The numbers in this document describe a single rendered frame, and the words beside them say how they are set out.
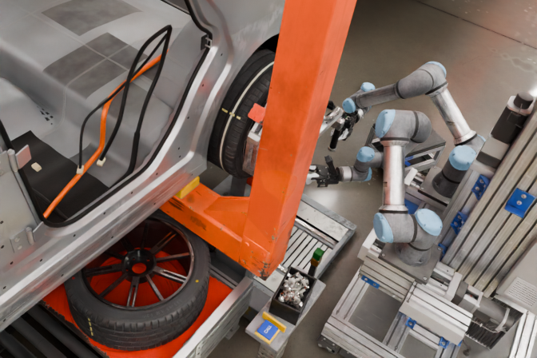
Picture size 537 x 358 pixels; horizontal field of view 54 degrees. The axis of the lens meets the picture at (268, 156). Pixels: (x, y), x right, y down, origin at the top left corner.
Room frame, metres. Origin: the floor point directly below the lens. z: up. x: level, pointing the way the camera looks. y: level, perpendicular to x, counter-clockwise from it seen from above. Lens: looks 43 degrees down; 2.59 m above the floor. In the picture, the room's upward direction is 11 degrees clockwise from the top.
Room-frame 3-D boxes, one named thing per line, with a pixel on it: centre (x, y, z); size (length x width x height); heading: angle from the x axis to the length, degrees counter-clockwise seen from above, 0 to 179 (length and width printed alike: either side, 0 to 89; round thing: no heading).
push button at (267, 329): (1.18, -0.15, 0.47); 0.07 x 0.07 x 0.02; 63
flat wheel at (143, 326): (1.37, 0.49, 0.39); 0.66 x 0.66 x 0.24
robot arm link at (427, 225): (1.48, -0.68, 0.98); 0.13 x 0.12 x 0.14; 103
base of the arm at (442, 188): (1.93, -0.89, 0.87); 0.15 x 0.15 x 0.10
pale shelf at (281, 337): (1.33, -0.22, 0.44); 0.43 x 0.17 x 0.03; 153
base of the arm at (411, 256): (1.48, -0.69, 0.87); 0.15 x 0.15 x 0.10
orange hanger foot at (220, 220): (1.64, 0.24, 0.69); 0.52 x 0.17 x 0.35; 63
